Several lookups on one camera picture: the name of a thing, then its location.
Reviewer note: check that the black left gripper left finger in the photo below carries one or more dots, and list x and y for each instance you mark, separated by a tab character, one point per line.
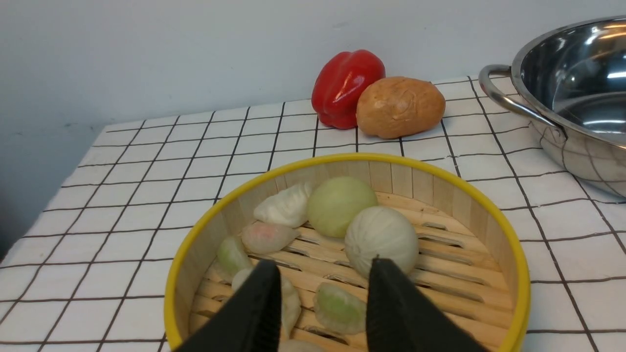
249	321

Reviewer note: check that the white pleated dumpling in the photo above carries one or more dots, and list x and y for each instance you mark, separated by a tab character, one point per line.
288	207

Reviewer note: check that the brown potato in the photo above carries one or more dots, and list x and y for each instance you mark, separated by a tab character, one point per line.
399	106

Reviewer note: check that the red bell pepper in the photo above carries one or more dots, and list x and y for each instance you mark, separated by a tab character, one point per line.
340	84

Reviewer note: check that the white grid tablecloth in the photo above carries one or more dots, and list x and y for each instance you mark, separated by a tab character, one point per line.
90	274

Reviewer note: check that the white dumpling under finger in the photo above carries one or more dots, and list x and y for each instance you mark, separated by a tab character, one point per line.
291	303

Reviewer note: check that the pink translucent dumpling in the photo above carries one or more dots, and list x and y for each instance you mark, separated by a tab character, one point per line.
266	238

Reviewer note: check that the yellow-rimmed bamboo steamer basket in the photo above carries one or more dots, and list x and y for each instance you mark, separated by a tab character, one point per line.
471	263

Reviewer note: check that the pale green round bun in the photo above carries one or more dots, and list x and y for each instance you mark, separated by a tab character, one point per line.
335	202

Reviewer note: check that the stainless steel pot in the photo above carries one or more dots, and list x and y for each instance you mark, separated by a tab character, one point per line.
570	83

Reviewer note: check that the green dumpling front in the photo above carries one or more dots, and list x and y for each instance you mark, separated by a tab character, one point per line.
338	310

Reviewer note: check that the green translucent dumpling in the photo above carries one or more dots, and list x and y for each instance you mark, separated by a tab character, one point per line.
232	258

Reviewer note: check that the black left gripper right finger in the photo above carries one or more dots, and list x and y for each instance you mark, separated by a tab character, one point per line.
399	318

